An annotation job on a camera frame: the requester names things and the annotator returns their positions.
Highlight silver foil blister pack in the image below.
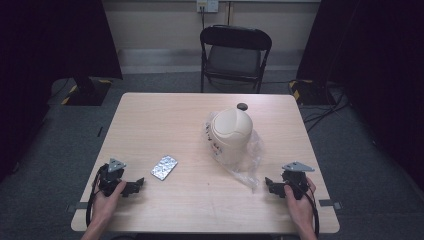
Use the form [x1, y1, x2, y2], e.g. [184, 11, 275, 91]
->
[150, 154, 179, 182]

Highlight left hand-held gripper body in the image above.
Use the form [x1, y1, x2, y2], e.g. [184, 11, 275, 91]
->
[97, 157, 132, 198]

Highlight person's right hand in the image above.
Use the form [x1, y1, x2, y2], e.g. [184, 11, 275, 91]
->
[283, 177, 318, 232]

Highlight dark curtain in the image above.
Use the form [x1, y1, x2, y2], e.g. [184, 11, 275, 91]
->
[295, 0, 424, 193]
[0, 0, 124, 183]

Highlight black power cord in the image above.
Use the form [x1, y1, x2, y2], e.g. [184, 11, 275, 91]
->
[199, 5, 207, 32]

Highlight black floor cables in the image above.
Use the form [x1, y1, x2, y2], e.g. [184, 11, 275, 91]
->
[300, 84, 350, 134]

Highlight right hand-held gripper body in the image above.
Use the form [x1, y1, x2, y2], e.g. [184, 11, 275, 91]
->
[280, 161, 316, 201]

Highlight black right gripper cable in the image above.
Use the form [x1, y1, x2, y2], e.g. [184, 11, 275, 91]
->
[298, 183, 321, 238]

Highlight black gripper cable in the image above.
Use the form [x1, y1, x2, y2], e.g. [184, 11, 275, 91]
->
[85, 165, 107, 228]
[298, 183, 321, 238]

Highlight clear plastic bag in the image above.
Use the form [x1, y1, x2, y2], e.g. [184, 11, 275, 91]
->
[202, 111, 265, 195]

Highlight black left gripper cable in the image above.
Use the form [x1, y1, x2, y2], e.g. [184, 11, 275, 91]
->
[85, 165, 107, 228]

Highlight white wall outlet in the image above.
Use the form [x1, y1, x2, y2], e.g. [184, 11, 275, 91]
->
[196, 0, 220, 14]

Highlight black stand base striped tape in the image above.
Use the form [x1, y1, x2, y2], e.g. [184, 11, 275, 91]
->
[288, 78, 338, 107]
[60, 73, 113, 107]

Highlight grey table edge bracket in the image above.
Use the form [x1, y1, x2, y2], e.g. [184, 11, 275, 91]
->
[318, 198, 343, 211]
[65, 201, 89, 215]

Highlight black folding chair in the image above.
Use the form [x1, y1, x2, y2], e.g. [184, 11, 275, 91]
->
[199, 24, 273, 94]

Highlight beige swing-lid trash bin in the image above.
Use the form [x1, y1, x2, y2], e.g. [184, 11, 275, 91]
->
[209, 106, 254, 166]

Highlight person's left hand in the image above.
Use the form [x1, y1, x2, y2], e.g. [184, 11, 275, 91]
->
[90, 180, 128, 228]

